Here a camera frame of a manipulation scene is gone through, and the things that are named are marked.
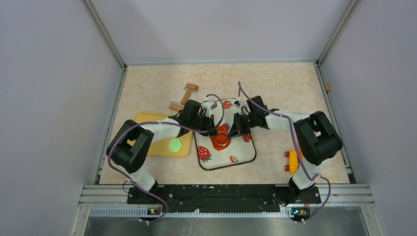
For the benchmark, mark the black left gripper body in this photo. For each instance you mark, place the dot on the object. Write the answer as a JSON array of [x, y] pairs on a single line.
[[201, 123]]

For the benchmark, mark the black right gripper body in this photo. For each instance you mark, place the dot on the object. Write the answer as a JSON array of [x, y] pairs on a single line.
[[245, 123]]

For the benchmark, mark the wooden pastry roller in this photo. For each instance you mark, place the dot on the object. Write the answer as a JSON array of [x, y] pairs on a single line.
[[189, 88]]

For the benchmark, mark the orange dough disc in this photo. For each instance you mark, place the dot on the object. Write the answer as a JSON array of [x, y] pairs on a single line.
[[220, 141]]

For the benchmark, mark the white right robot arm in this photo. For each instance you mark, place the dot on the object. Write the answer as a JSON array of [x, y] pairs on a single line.
[[314, 137]]

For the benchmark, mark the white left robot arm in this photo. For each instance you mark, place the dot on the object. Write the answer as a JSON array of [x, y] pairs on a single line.
[[129, 148]]

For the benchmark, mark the green dough disc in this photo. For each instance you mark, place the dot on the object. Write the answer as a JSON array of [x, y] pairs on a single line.
[[175, 145]]

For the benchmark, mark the yellow plastic tray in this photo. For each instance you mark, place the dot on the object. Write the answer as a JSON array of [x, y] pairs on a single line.
[[161, 148]]

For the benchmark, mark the yellow red toy block car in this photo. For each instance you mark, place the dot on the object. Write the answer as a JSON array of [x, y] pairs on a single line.
[[292, 165]]

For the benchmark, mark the small wooden corner stopper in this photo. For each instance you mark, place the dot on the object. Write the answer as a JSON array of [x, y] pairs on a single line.
[[327, 87]]

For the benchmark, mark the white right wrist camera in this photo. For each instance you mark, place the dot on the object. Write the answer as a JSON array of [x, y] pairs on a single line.
[[242, 107]]

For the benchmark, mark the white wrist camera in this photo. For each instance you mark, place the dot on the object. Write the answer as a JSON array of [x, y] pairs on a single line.
[[242, 107], [209, 105]]

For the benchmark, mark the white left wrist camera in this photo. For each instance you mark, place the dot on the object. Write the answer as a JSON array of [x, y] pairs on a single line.
[[209, 105]]

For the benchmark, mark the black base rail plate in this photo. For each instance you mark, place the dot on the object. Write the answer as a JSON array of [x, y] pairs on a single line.
[[226, 198]]

